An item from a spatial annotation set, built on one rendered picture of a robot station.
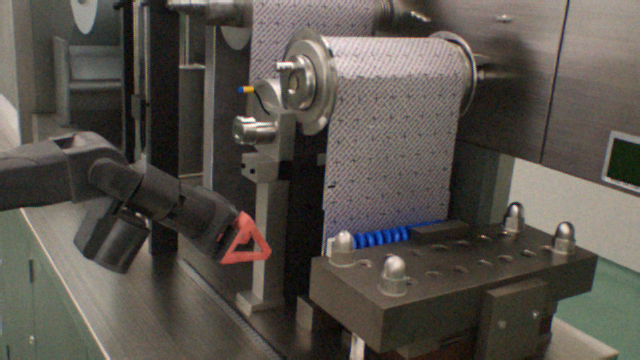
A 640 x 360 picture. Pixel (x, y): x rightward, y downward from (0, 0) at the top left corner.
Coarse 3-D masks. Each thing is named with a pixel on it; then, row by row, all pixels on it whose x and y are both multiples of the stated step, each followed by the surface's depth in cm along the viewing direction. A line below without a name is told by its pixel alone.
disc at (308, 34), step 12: (300, 36) 94; (312, 36) 91; (288, 48) 97; (324, 48) 89; (336, 72) 88; (336, 84) 88; (336, 96) 89; (324, 108) 91; (324, 120) 91; (300, 132) 97; (312, 132) 94
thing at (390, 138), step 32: (352, 96) 91; (384, 96) 94; (416, 96) 97; (448, 96) 101; (352, 128) 93; (384, 128) 96; (416, 128) 99; (448, 128) 103; (352, 160) 94; (384, 160) 98; (416, 160) 101; (448, 160) 105; (352, 192) 96; (384, 192) 99; (416, 192) 103
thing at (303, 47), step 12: (300, 48) 93; (312, 48) 91; (312, 60) 91; (324, 60) 89; (324, 72) 89; (324, 84) 89; (324, 96) 90; (288, 108) 98; (312, 108) 92; (300, 120) 95; (312, 120) 93
